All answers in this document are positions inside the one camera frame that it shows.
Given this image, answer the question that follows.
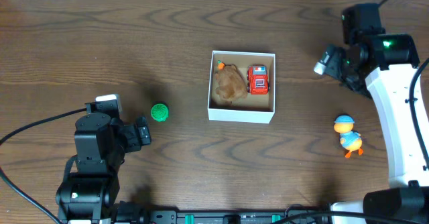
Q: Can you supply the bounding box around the green round toy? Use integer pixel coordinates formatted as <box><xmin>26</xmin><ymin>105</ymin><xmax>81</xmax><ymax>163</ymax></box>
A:
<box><xmin>150</xmin><ymin>103</ymin><xmax>169</xmax><ymax>122</ymax></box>

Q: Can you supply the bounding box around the duck toy with blue hat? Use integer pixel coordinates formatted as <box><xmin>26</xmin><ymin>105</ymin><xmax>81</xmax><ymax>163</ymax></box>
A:
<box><xmin>333</xmin><ymin>115</ymin><xmax>363</xmax><ymax>158</ymax></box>

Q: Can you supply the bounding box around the red toy truck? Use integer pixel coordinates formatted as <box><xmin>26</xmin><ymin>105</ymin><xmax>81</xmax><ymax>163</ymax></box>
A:
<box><xmin>247</xmin><ymin>65</ymin><xmax>269</xmax><ymax>95</ymax></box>

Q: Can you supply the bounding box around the brown plush toy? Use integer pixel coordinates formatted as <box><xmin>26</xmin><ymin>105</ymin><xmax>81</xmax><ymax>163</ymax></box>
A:
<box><xmin>214</xmin><ymin>62</ymin><xmax>248</xmax><ymax>105</ymax></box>

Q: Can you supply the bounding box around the white cardboard box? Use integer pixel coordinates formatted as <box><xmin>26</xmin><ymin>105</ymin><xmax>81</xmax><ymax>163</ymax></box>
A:
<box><xmin>207</xmin><ymin>50</ymin><xmax>275</xmax><ymax>123</ymax></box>

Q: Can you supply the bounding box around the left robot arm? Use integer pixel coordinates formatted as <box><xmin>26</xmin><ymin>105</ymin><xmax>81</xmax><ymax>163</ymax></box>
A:
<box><xmin>56</xmin><ymin>113</ymin><xmax>151</xmax><ymax>223</ymax></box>

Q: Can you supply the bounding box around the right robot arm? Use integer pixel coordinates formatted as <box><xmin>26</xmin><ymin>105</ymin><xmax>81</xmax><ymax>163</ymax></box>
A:
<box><xmin>314</xmin><ymin>3</ymin><xmax>428</xmax><ymax>223</ymax></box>

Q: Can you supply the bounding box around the right black cable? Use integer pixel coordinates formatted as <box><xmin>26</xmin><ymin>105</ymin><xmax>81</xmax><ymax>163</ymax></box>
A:
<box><xmin>378</xmin><ymin>0</ymin><xmax>429</xmax><ymax>171</ymax></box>

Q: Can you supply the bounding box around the black cable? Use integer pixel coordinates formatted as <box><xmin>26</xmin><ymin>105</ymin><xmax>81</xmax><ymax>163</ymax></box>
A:
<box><xmin>378</xmin><ymin>0</ymin><xmax>429</xmax><ymax>171</ymax></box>
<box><xmin>0</xmin><ymin>107</ymin><xmax>88</xmax><ymax>224</ymax></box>

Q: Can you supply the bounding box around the left black cable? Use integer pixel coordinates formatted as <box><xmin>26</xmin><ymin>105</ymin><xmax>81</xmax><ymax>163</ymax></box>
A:
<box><xmin>0</xmin><ymin>107</ymin><xmax>88</xmax><ymax>224</ymax></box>

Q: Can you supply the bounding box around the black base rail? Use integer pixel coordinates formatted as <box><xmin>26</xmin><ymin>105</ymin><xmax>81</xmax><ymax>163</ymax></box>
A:
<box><xmin>111</xmin><ymin>207</ymin><xmax>318</xmax><ymax>224</ymax></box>

